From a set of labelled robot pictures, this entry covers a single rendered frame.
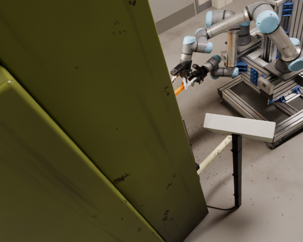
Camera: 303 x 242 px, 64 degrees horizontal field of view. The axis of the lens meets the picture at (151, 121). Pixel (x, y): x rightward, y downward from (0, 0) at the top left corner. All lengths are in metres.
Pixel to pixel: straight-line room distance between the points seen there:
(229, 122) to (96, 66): 0.79
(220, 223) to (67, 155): 1.78
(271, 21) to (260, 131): 0.67
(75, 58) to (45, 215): 0.47
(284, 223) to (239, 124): 1.23
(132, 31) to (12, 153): 0.47
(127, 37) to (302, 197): 2.04
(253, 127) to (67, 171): 0.90
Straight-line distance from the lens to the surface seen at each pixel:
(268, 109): 2.65
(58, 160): 0.72
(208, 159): 1.81
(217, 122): 1.31
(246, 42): 2.38
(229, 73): 1.98
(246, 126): 1.29
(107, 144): 0.92
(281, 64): 2.09
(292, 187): 2.47
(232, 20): 1.76
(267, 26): 1.65
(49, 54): 0.68
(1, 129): 0.61
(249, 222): 2.31
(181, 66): 1.68
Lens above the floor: 2.21
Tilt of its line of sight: 48 degrees down
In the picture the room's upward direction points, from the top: 24 degrees counter-clockwise
